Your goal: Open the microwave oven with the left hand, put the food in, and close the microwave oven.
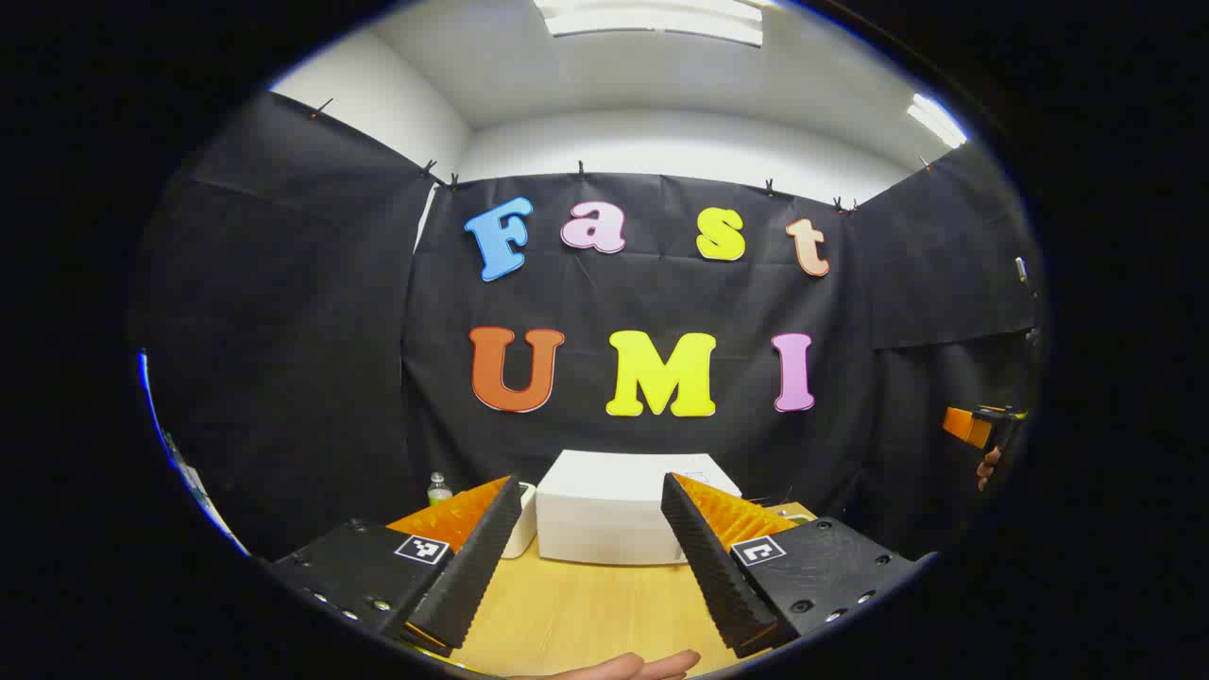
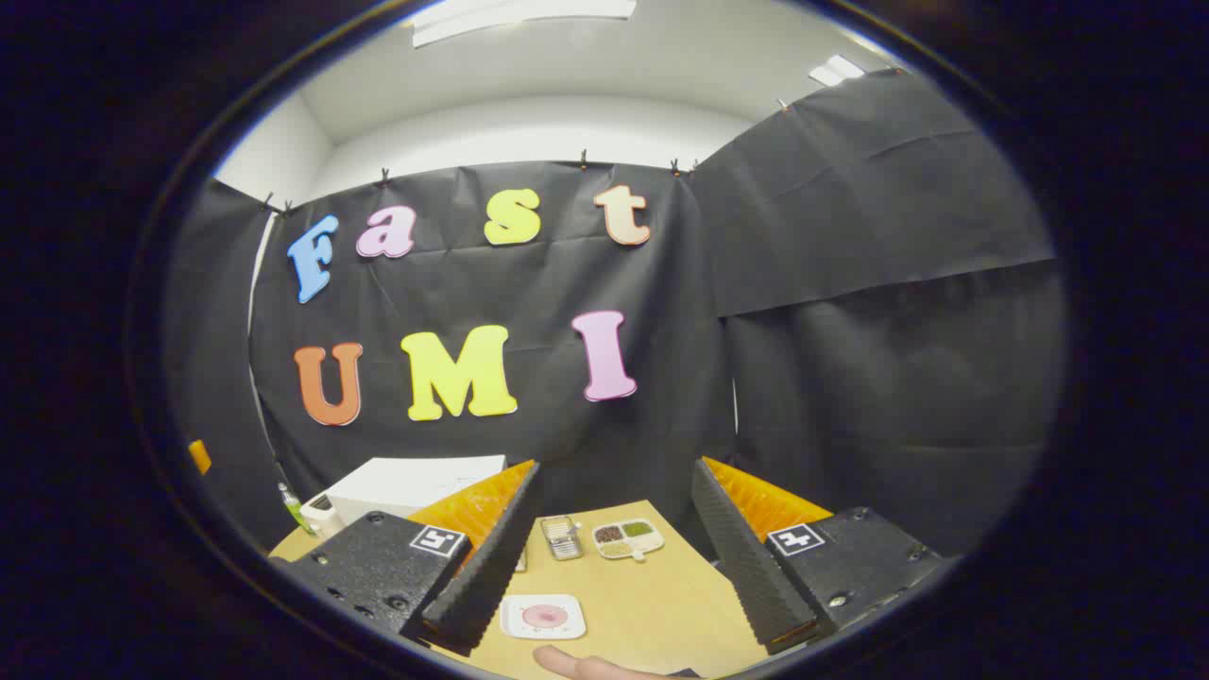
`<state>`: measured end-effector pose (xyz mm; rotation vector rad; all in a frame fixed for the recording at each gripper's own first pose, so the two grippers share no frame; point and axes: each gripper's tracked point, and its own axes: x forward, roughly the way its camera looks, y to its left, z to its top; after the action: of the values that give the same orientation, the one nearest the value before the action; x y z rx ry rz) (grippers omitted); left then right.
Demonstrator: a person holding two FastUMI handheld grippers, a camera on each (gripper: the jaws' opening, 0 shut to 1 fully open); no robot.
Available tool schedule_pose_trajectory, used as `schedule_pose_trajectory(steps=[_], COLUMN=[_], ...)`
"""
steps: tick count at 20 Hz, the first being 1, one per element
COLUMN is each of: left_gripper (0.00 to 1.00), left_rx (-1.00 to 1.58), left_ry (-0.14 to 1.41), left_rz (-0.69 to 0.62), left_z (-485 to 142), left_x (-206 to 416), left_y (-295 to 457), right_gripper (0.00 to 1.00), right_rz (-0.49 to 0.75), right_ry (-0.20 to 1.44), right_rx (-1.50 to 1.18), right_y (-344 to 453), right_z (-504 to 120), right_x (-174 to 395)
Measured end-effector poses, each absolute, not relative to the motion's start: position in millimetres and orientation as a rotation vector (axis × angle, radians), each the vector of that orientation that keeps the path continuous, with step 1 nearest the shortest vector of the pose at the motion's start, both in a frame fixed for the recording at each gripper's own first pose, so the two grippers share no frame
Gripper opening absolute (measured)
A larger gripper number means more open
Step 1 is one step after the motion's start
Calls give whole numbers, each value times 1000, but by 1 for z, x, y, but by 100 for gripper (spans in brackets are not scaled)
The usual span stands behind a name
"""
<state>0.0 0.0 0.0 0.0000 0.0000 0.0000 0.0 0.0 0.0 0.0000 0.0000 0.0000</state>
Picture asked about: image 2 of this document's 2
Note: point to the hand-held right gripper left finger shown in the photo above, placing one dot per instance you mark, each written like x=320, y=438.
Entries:
x=491, y=567

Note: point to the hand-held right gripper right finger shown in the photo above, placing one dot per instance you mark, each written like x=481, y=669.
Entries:
x=746, y=567

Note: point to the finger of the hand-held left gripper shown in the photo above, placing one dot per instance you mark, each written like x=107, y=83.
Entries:
x=199, y=457

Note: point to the white square plate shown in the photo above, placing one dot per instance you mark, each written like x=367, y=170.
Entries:
x=515, y=628

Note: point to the pink round food slice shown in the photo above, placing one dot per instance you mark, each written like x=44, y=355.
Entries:
x=546, y=617

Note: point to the white microwave oven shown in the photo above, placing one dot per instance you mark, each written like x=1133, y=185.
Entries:
x=406, y=486

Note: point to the green label drink bottle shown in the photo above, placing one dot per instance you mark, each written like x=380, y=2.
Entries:
x=295, y=510

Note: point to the white divided bean dish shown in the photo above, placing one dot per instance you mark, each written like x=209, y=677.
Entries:
x=628, y=538

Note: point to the cream white toaster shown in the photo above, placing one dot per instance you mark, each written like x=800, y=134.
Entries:
x=319, y=518

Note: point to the black backdrop cloth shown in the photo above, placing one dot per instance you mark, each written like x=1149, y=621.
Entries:
x=803, y=378

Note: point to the small ceiling light panel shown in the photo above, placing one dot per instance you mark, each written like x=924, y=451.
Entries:
x=837, y=70

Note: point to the long ceiling light panel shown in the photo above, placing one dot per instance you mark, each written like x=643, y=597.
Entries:
x=519, y=17

